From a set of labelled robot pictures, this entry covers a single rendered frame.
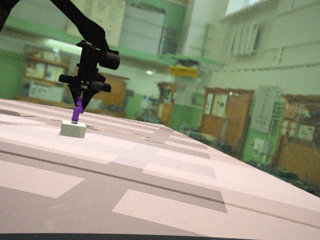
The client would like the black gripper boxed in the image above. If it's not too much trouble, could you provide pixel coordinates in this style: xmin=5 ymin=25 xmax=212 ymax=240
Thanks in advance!
xmin=58 ymin=61 xmax=112 ymax=109

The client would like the pale yellow square block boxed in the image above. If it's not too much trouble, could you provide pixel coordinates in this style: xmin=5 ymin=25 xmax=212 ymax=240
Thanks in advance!
xmin=60 ymin=120 xmax=87 ymax=138

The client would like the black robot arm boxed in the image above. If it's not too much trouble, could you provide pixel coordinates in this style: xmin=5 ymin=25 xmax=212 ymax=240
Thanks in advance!
xmin=0 ymin=0 xmax=121 ymax=83

